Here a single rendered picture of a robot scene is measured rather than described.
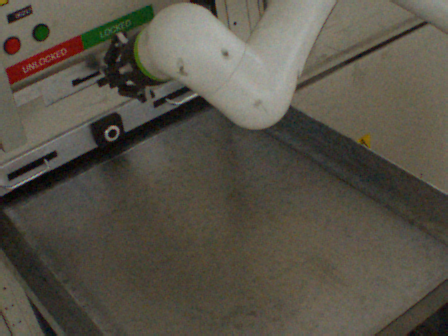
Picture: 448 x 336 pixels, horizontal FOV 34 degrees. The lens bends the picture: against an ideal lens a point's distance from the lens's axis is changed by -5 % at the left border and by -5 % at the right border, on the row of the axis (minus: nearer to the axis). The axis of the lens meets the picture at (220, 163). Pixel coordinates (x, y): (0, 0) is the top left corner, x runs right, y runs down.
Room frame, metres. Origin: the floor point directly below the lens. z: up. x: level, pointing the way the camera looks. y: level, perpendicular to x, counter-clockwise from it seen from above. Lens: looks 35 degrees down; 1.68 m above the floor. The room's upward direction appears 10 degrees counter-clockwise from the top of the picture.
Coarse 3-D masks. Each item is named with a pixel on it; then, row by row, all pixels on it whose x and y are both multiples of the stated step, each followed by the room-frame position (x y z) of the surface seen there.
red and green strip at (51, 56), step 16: (128, 16) 1.36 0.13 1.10; (144, 16) 1.37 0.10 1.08; (96, 32) 1.32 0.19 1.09; (112, 32) 1.34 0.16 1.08; (48, 48) 1.27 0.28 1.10; (64, 48) 1.29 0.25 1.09; (80, 48) 1.30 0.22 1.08; (16, 64) 1.24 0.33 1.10; (32, 64) 1.25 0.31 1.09; (48, 64) 1.27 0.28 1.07; (16, 80) 1.23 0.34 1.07
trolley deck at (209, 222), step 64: (192, 128) 1.32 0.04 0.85; (64, 192) 1.17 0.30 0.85; (128, 192) 1.14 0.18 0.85; (192, 192) 1.11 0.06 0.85; (256, 192) 1.07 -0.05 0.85; (320, 192) 1.04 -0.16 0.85; (0, 256) 1.07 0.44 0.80; (64, 256) 0.99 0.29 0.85; (128, 256) 0.96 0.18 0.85; (192, 256) 0.94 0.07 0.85; (256, 256) 0.91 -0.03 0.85; (320, 256) 0.88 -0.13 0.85; (384, 256) 0.85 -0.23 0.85; (64, 320) 0.83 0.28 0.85; (128, 320) 0.81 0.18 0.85; (192, 320) 0.79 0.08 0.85; (256, 320) 0.77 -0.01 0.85; (320, 320) 0.75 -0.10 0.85; (384, 320) 0.72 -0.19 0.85
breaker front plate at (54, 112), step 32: (32, 0) 1.27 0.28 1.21; (64, 0) 1.30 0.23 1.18; (96, 0) 1.33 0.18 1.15; (128, 0) 1.36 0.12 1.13; (160, 0) 1.40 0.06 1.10; (0, 32) 1.23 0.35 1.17; (32, 32) 1.26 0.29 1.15; (64, 32) 1.29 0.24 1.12; (128, 32) 1.35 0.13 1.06; (64, 64) 1.28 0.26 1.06; (64, 96) 1.27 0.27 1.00; (96, 96) 1.31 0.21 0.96; (32, 128) 1.23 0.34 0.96; (64, 128) 1.26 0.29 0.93; (0, 160) 1.19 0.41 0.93
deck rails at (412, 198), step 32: (288, 128) 1.24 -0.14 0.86; (320, 128) 1.16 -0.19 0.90; (320, 160) 1.13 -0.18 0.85; (352, 160) 1.08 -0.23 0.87; (384, 160) 1.01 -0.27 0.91; (384, 192) 1.00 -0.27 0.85; (416, 192) 0.95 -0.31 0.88; (0, 224) 1.10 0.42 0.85; (416, 224) 0.91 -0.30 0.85; (32, 256) 0.96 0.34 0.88; (64, 288) 0.84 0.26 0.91; (96, 320) 0.82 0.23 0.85
